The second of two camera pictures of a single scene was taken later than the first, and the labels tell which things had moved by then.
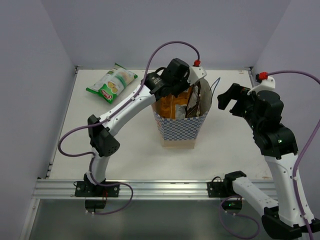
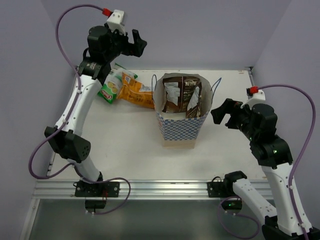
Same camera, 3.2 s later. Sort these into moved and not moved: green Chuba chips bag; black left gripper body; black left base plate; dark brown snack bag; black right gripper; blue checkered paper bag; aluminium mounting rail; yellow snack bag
Moved: yellow snack bag; black left gripper body; black right gripper; dark brown snack bag
Not moved: blue checkered paper bag; aluminium mounting rail; black left base plate; green Chuba chips bag
